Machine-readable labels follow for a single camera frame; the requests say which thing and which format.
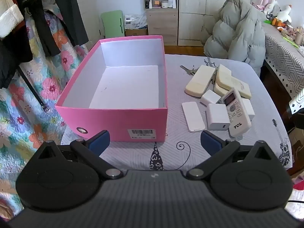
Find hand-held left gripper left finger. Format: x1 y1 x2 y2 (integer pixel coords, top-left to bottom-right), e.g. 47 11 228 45
36 130 124 180

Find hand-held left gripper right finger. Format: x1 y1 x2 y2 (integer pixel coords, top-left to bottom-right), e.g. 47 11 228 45
185 131 273 180

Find white charger cube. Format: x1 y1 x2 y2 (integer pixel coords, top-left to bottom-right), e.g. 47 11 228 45
206 103 231 131
200 90 222 107
241 98 256 121

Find pink cardboard box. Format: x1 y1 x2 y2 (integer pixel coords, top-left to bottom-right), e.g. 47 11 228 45
55 35 169 143

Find white power bank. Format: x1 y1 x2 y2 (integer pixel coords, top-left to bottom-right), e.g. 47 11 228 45
182 102 205 133

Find white remote control with display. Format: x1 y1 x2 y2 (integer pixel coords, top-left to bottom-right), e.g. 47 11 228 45
218 87 252 138

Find cream remote control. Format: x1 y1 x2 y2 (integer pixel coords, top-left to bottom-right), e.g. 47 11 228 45
185 65 215 98
217 64 233 89

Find cream cases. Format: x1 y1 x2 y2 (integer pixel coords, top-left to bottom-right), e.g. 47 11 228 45
213 76 252 99

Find floral quilt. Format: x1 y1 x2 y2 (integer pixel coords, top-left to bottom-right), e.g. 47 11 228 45
0 5 95 219

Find geometric patterned desk cloth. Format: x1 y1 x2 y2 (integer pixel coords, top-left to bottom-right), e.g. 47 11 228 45
262 22 304 100

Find grey-green puffer jacket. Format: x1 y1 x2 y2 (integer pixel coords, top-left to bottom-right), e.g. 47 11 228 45
204 0 266 70

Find dark hanging jacket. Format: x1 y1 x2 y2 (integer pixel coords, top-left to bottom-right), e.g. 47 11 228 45
0 37 34 89

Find brown cardboard box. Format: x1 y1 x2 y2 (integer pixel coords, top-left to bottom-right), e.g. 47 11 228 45
125 27 149 36

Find wooden shelf cabinet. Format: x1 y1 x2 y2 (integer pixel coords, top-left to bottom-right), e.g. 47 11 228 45
142 0 179 46

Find black hanging garments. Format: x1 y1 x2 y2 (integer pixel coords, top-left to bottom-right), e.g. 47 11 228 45
13 0 89 57

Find light wooden wardrobe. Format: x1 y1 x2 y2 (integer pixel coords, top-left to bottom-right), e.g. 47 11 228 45
178 0 253 47

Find white goose plush toy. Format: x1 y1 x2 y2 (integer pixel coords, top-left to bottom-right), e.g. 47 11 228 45
277 4 292 24
264 0 279 15

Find white fleece garment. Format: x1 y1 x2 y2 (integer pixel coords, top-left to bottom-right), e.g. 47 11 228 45
0 0 24 38

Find black belt strap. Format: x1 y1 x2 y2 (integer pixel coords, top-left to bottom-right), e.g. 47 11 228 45
17 66 49 112

